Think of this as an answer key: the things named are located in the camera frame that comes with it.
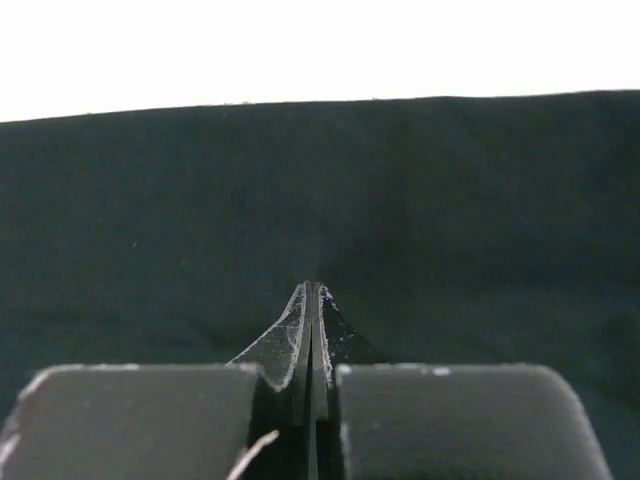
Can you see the black t shirt blue logo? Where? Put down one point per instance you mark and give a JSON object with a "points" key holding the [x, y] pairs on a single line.
{"points": [[448, 230]]}

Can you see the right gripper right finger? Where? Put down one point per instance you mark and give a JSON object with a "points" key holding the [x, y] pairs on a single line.
{"points": [[370, 419]]}

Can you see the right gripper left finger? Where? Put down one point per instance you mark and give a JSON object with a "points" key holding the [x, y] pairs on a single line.
{"points": [[243, 419]]}

